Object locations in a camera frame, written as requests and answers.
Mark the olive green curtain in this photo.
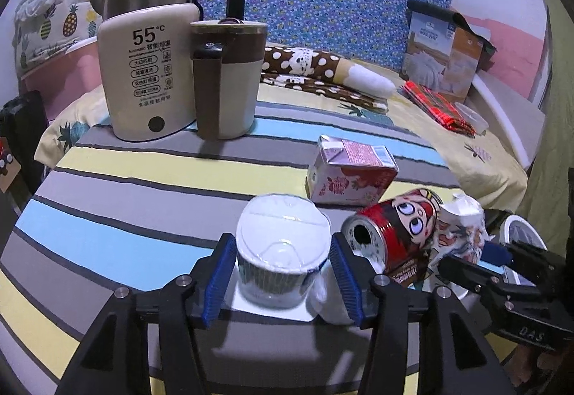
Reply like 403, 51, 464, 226
518, 0, 573, 250

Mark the white trash bin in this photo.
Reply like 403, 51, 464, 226
498, 214, 548, 286

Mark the pink storage box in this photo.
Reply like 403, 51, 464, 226
22, 37, 101, 120

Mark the white blue yogurt cup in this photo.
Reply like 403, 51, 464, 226
235, 194, 332, 309

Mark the red plaid cloth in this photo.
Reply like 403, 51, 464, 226
402, 80, 476, 138

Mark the cream water warmer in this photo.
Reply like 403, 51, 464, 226
97, 3, 199, 142

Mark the red cartoon can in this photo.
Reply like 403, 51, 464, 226
342, 188, 442, 287

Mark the striped tablecloth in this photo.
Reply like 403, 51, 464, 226
1, 102, 460, 394

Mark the red toy box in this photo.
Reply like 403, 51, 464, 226
0, 137, 22, 193

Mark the black suitcase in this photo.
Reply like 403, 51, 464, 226
1, 90, 49, 194

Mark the pink strawberry milk carton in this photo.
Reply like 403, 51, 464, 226
306, 135, 399, 207

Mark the pineapple print bundle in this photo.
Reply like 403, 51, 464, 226
13, 0, 102, 77

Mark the brown polka dot pillow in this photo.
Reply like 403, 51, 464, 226
262, 44, 396, 99

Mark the brown cream mug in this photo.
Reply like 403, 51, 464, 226
190, 17, 268, 141

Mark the white bowl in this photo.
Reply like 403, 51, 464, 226
454, 102, 488, 135

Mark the patterned paper cup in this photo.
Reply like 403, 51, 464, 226
429, 194, 489, 273

